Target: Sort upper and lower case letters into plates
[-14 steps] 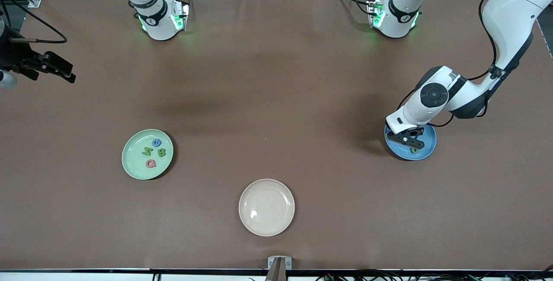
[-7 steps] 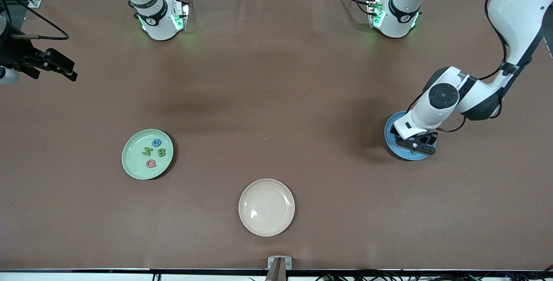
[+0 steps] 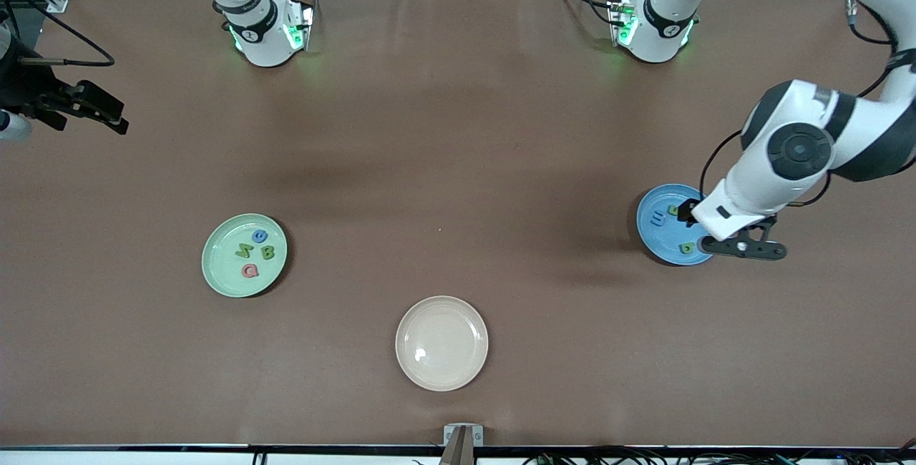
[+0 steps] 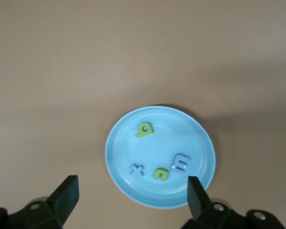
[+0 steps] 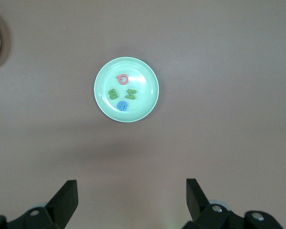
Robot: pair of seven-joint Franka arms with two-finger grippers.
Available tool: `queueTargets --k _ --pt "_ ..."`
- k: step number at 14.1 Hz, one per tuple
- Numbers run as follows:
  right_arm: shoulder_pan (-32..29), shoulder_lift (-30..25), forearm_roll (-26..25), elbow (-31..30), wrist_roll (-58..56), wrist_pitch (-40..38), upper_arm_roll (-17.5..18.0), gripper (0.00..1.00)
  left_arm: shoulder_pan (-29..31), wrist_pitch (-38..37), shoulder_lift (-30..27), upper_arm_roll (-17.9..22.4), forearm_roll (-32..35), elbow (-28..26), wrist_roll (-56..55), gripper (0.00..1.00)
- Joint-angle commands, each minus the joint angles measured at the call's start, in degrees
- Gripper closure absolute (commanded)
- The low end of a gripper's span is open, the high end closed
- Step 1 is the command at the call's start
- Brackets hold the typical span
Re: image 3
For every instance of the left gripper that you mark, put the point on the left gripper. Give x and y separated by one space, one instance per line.
688 212

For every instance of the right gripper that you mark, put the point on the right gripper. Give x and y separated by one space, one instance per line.
28 90

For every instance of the green letter q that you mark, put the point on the green letter q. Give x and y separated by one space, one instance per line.
686 247

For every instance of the blue letter m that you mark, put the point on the blue letter m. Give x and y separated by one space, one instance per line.
657 219

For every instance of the blue letter C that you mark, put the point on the blue letter C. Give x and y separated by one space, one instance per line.
254 236

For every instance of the green letter S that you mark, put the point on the green letter S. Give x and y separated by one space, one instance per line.
243 252

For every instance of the red letter Q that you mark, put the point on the red letter Q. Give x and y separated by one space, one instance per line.
245 270

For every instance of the green letter B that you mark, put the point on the green letter B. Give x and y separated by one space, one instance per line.
268 252

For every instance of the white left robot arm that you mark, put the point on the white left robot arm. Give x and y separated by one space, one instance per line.
758 179

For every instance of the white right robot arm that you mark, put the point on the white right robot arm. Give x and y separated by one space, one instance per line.
250 28

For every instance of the blue plate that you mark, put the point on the blue plate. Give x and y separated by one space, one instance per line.
662 240

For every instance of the green plate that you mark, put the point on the green plate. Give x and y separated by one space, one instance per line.
229 282

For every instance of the brown table mat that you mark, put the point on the brown table mat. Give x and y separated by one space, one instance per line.
143 379

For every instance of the beige plate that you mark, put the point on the beige plate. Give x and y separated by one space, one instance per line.
441 343

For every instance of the metal base bracket green light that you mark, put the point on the metal base bracket green light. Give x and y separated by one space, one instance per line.
304 25
617 18

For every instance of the metal camera bracket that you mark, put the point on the metal camera bracket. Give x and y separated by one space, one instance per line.
449 435

